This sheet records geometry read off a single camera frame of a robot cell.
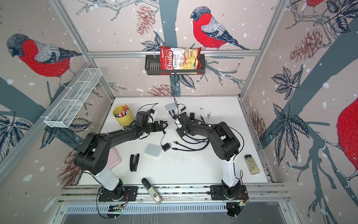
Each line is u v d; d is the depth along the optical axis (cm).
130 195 73
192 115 106
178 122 88
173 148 90
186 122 78
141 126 75
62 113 71
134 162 83
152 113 86
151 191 71
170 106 114
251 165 80
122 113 97
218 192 73
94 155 47
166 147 90
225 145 51
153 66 95
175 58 88
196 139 95
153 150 89
